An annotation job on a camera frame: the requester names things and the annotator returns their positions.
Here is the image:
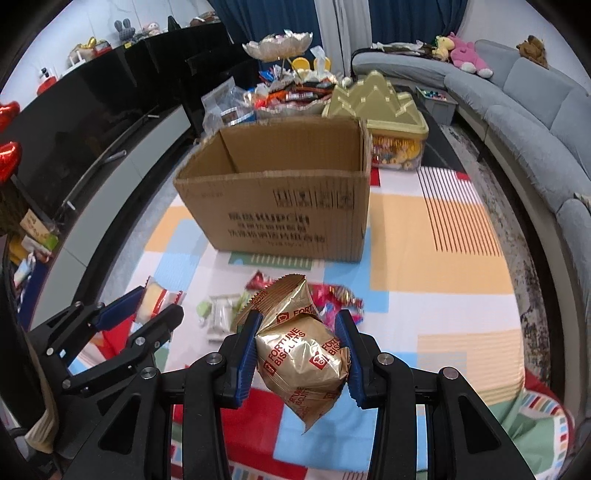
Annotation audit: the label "red white cake packet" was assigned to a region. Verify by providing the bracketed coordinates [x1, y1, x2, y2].
[135, 277, 185, 325]

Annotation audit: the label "white grey snack packet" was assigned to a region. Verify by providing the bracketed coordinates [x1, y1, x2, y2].
[205, 294, 245, 343]

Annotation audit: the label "small pale green candy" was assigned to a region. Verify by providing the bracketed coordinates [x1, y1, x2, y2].
[197, 300, 212, 328]

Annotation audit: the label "gold Fortune biscuits bag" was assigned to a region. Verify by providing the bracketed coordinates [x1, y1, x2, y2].
[233, 274, 349, 430]

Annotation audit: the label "pink red hawthorn snack bag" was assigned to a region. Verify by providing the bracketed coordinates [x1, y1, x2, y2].
[308, 283, 363, 331]

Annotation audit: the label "dark red candy packet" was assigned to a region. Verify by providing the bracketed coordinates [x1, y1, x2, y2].
[245, 270, 274, 291]

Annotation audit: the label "grey TV cabinet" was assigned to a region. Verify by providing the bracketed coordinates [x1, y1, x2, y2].
[31, 107, 192, 327]

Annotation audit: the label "colourful patchwork tablecloth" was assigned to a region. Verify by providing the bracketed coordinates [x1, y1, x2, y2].
[103, 166, 570, 479]

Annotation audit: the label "brown cardboard box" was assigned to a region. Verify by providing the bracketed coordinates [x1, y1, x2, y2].
[173, 117, 372, 262]

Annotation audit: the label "black television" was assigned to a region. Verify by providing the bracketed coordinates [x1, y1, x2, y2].
[1, 47, 153, 217]

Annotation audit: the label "red foil balloon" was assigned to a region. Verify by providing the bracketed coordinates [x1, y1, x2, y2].
[0, 101, 22, 185]

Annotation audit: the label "gold mountain-shaped tin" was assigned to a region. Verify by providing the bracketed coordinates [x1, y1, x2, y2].
[322, 71, 430, 171]

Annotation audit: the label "two-tier lotus snack stand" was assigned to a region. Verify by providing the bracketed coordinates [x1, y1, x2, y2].
[242, 30, 339, 120]

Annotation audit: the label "grey rabbit plush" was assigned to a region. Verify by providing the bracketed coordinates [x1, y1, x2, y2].
[114, 18, 135, 45]

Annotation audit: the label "grey curved sofa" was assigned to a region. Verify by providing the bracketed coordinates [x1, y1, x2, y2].
[351, 38, 591, 296]

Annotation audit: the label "blue curtains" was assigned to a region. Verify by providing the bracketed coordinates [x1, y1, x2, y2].
[211, 0, 468, 73]

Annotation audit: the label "white sheer curtain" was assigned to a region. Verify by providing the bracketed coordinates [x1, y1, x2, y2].
[315, 0, 373, 76]

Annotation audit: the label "pink plush toy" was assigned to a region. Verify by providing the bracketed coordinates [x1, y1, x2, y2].
[448, 33, 493, 79]

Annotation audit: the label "yellow plush toy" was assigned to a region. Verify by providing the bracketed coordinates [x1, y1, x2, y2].
[432, 36, 455, 62]

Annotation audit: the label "brown teddy bear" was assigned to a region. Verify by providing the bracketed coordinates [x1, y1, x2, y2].
[516, 35, 549, 69]

